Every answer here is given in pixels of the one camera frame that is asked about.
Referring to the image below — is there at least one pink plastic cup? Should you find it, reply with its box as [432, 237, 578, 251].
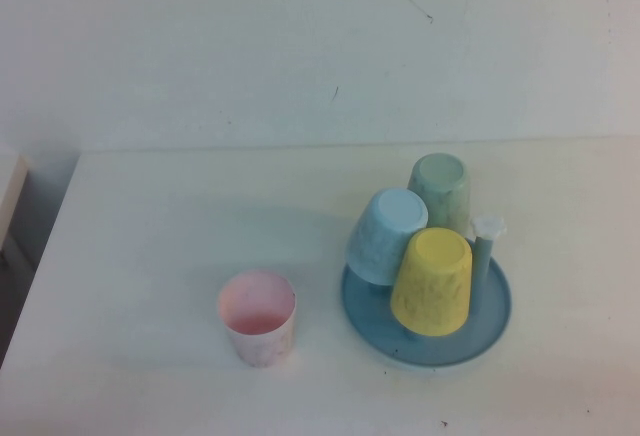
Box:
[216, 269, 298, 368]

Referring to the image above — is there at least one light blue plastic cup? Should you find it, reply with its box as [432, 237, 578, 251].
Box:
[344, 187, 430, 287]

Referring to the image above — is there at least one green plastic cup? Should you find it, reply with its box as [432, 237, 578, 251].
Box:
[407, 152, 472, 233]

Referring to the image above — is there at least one yellow plastic cup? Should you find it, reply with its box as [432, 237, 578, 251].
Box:
[389, 226, 474, 337]

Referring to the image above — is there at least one blue round cup stand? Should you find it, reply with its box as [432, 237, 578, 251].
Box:
[340, 214, 514, 370]

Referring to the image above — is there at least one beige furniture board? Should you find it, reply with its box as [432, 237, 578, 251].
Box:
[0, 153, 29, 257]

